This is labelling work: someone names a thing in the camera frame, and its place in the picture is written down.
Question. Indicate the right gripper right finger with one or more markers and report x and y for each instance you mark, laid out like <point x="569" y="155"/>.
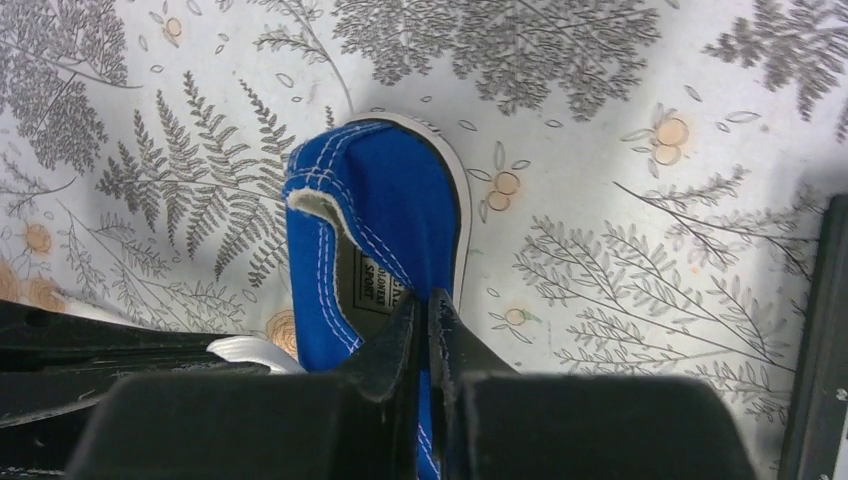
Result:
<point x="491" y="422"/>

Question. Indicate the floral patterned mat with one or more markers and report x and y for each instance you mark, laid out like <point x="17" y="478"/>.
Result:
<point x="647" y="178"/>

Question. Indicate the blue canvas sneaker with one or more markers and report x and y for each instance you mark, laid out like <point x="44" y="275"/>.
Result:
<point x="391" y="188"/>

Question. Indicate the black white chessboard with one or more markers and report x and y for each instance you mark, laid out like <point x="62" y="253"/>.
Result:
<point x="817" y="422"/>

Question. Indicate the white shoelace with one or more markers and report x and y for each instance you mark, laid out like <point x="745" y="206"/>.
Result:
<point x="250" y="349"/>

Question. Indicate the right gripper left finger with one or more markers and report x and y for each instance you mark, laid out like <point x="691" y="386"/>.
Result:
<point x="357" y="421"/>

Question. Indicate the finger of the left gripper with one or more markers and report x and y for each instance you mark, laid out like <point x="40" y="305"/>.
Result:
<point x="31" y="396"/>
<point x="34" y="339"/>

